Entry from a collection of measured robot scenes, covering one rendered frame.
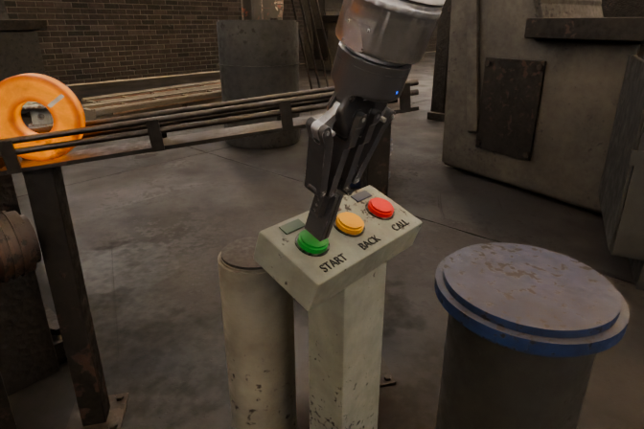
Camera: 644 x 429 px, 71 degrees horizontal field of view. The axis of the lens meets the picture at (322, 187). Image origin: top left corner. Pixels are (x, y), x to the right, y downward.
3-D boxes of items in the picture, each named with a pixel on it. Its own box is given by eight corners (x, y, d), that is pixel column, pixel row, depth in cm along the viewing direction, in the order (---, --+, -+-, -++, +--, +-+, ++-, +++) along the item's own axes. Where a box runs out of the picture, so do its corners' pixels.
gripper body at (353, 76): (373, 35, 49) (348, 111, 54) (320, 37, 43) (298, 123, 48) (428, 63, 46) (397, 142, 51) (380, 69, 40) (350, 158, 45)
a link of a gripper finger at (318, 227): (339, 195, 53) (335, 197, 52) (324, 239, 57) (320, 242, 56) (322, 182, 54) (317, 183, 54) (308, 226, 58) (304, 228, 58)
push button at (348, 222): (328, 225, 64) (331, 215, 63) (346, 216, 66) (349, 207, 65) (349, 242, 62) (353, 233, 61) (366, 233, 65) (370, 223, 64)
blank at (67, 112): (43, 172, 87) (35, 178, 84) (-26, 108, 82) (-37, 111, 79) (104, 123, 86) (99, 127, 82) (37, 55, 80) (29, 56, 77)
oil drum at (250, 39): (208, 140, 354) (197, 17, 323) (265, 127, 395) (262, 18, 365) (259, 154, 316) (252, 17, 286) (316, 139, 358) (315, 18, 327)
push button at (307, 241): (289, 243, 58) (292, 233, 57) (310, 234, 61) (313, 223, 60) (310, 262, 56) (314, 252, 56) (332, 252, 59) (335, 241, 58)
